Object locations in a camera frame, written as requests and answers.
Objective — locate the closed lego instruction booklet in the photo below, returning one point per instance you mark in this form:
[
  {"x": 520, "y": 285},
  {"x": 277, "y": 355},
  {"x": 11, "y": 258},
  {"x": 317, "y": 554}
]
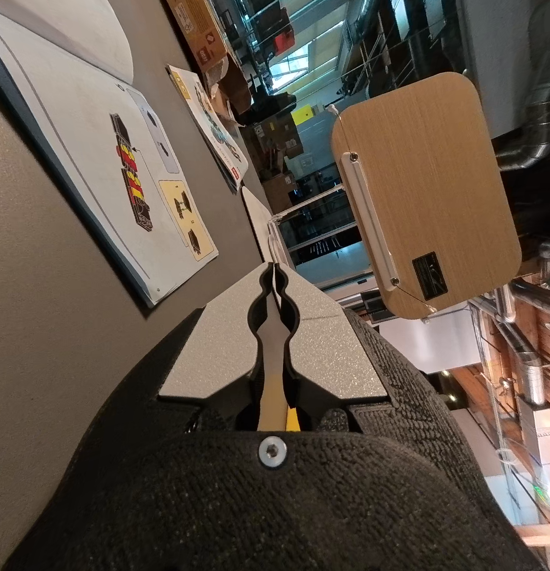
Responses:
[{"x": 212, "y": 129}]

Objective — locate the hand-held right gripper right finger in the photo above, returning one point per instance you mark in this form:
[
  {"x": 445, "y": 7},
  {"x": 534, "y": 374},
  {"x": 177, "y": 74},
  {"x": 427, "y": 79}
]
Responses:
[{"x": 337, "y": 357}]

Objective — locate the yellow plastic tray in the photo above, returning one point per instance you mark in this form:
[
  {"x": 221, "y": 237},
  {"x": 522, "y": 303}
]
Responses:
[{"x": 293, "y": 419}]

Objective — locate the silver ventilation duct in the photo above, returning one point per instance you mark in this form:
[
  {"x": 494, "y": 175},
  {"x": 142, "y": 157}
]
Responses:
[
  {"x": 533, "y": 134},
  {"x": 531, "y": 379}
]

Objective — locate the yellow paper sign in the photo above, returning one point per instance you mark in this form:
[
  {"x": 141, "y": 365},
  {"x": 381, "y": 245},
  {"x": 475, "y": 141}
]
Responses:
[{"x": 301, "y": 113}]

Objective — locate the brown shipping carton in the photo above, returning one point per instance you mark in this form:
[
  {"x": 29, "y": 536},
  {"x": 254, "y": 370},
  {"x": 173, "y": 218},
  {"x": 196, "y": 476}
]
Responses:
[{"x": 275, "y": 134}]

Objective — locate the open lego instruction booklet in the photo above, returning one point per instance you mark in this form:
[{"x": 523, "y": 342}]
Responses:
[{"x": 56, "y": 111}]

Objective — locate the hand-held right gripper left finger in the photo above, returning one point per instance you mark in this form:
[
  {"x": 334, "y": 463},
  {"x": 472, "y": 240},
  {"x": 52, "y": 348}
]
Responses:
[{"x": 212, "y": 352}]

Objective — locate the brown cardboard box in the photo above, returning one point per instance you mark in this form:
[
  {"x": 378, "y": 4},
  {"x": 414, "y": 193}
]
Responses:
[{"x": 199, "y": 31}]

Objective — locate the wooden laptop stand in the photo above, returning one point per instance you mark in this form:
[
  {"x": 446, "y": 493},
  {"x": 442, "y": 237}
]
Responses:
[{"x": 426, "y": 178}]

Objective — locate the red black storage case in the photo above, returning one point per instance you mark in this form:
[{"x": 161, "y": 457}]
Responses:
[{"x": 284, "y": 44}]

